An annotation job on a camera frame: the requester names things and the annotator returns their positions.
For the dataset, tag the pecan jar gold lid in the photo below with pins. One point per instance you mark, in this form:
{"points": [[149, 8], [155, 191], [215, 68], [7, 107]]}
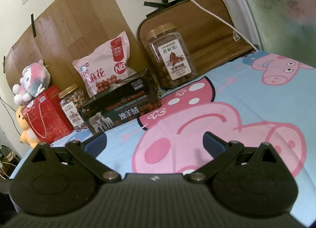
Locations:
{"points": [[170, 57]]}

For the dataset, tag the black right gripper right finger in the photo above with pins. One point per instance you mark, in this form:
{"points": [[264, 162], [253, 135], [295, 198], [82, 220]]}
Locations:
{"points": [[223, 154]]}

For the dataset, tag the pink plush toy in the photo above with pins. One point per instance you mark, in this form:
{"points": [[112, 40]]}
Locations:
{"points": [[35, 80]]}

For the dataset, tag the cartoon pig bedsheet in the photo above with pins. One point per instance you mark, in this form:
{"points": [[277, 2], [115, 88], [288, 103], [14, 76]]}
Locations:
{"points": [[265, 101]]}

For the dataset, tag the yellow plush toy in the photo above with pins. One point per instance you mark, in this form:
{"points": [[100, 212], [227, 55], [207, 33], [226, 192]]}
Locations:
{"points": [[27, 134]]}

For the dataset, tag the red gift bag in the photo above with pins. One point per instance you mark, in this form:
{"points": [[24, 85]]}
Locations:
{"points": [[46, 117]]}

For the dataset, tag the wood-pattern board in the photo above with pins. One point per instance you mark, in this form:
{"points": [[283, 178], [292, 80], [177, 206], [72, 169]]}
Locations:
{"points": [[68, 30]]}

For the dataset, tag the pink snack bag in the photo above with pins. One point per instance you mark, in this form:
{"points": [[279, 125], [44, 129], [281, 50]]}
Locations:
{"points": [[106, 65]]}

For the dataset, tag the black box silver interior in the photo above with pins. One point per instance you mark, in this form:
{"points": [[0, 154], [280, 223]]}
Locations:
{"points": [[128, 100]]}

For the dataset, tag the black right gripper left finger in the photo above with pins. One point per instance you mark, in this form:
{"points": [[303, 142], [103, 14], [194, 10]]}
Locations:
{"points": [[86, 153]]}

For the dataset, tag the cashew jar gold lid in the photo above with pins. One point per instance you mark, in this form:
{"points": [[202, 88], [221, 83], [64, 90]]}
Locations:
{"points": [[71, 99]]}

